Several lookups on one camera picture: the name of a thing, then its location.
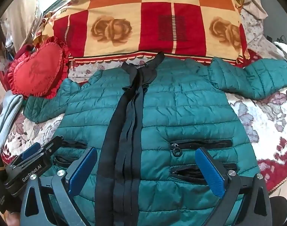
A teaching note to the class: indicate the grey cloth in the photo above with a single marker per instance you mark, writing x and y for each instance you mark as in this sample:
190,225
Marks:
9,115

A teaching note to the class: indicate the pale cloth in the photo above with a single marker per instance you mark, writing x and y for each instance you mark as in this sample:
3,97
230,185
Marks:
23,16

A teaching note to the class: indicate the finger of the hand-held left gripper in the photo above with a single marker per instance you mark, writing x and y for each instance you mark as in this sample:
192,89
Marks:
30,150
50,144

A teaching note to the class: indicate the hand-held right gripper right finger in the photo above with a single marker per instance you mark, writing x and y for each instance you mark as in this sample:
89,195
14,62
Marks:
209,171

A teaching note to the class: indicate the teal puffer jacket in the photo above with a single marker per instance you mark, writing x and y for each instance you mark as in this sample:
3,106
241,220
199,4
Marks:
181,113

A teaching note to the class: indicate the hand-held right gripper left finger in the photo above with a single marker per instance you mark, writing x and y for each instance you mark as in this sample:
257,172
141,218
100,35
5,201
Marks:
83,169

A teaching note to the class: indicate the red cream rose-print blanket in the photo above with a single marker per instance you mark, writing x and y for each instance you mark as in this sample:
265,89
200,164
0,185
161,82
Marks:
145,28

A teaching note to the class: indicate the red heart-shaped pillow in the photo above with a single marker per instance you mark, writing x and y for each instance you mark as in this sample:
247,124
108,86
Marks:
37,70

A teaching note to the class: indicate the floral bedsheet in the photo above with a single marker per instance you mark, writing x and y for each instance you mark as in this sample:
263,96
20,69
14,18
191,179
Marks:
263,122

